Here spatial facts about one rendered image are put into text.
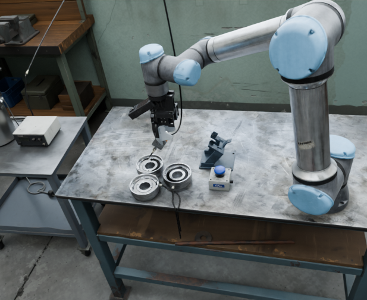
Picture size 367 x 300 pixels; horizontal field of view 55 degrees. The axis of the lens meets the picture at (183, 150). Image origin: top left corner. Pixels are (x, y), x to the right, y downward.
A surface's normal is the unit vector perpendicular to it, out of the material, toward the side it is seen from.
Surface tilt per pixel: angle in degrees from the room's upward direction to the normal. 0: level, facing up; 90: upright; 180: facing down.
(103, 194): 0
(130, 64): 90
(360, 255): 0
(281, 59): 83
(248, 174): 0
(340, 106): 90
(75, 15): 90
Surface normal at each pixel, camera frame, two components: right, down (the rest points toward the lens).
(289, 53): -0.60, 0.46
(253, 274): -0.11, -0.76
